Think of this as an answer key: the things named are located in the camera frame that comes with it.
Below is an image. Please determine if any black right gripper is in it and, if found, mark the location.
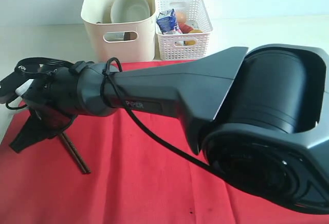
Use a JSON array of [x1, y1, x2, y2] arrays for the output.
[[9, 100, 77, 153]]

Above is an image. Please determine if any dark wooden chopstick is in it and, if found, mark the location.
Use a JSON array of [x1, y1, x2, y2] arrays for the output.
[[58, 133, 87, 174], [59, 133, 91, 174]]

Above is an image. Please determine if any red table cloth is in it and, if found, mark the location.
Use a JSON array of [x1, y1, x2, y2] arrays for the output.
[[0, 59, 329, 224]]

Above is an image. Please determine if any white ceramic bowl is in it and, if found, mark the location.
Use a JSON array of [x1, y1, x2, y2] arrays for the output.
[[111, 0, 151, 23]]

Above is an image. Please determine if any blue milk carton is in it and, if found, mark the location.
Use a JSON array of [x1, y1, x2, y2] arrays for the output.
[[156, 9, 182, 34]]

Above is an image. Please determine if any yellow lemon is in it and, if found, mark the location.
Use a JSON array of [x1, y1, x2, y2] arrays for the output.
[[184, 29, 202, 46]]

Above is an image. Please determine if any red toy shrimp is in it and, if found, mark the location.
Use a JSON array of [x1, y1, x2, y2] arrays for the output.
[[178, 23, 202, 34]]

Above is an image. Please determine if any brown egg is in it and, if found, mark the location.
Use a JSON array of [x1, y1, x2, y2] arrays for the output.
[[175, 11, 187, 24]]

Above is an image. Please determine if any steel cup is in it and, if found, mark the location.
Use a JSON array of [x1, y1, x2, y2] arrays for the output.
[[102, 0, 114, 24]]

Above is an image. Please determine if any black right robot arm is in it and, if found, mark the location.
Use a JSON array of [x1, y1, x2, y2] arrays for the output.
[[9, 44, 328, 215]]

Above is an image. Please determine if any cream plastic bin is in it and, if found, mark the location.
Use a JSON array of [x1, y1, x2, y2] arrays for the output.
[[81, 0, 156, 63]]

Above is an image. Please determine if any white perforated basket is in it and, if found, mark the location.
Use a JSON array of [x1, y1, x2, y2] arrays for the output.
[[156, 0, 213, 61]]

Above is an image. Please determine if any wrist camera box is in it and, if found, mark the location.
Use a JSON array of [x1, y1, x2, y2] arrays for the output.
[[1, 64, 40, 104]]

